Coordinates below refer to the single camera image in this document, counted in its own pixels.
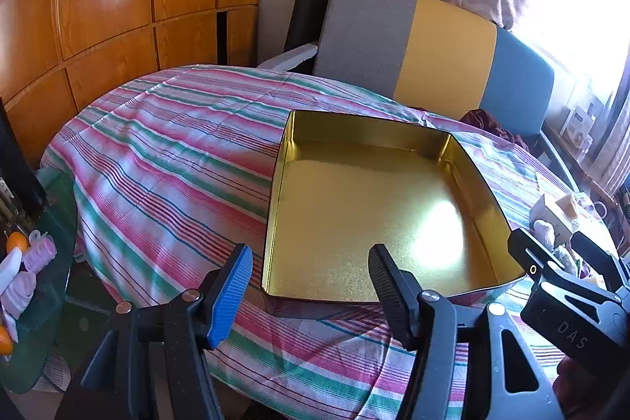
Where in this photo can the black rolled mat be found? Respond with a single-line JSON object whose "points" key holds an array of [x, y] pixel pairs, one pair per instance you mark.
{"points": [[310, 2]]}

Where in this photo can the white plastic bottle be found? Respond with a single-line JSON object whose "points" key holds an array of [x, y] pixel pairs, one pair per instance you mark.
{"points": [[11, 270]]}

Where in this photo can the white product box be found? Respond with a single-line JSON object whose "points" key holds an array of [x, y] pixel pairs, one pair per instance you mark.
{"points": [[578, 127]]}

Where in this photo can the small cardboard box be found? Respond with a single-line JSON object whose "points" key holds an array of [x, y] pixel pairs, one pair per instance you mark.
{"points": [[544, 206]]}

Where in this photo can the black upright object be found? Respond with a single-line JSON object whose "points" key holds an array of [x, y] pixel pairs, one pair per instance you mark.
{"points": [[19, 174]]}

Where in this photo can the striped tablecloth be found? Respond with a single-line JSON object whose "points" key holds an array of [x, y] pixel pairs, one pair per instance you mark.
{"points": [[172, 154]]}

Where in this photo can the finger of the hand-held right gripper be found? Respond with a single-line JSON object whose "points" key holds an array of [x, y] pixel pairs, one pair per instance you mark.
{"points": [[600, 265], [531, 255]]}

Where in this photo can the orange fruit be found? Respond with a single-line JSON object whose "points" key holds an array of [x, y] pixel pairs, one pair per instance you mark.
{"points": [[17, 242], [5, 341]]}

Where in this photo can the grey yellow blue sofa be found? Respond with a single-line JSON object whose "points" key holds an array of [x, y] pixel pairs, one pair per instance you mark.
{"points": [[443, 51]]}

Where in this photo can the dark red cloth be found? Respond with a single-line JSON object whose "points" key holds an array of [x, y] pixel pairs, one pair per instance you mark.
{"points": [[487, 120]]}

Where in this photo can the pink hair rollers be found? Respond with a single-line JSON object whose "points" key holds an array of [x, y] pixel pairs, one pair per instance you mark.
{"points": [[39, 252]]}

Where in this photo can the gold metal tin box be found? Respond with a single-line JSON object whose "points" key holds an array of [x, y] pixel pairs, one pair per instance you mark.
{"points": [[369, 213]]}

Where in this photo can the glass side table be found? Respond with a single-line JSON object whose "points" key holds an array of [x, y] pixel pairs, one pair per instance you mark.
{"points": [[54, 262]]}

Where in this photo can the pink wrapped packet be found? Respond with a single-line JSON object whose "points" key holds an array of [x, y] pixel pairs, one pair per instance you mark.
{"points": [[20, 294]]}

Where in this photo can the wooden desk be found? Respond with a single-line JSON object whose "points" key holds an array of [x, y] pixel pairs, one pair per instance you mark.
{"points": [[566, 154]]}

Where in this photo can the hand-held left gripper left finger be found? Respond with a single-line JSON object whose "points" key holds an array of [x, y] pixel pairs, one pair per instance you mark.
{"points": [[231, 302]]}

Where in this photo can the white mug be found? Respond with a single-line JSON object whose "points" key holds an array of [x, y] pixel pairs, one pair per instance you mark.
{"points": [[600, 209]]}

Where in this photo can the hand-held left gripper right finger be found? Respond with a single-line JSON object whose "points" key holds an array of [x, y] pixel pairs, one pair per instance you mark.
{"points": [[393, 302]]}

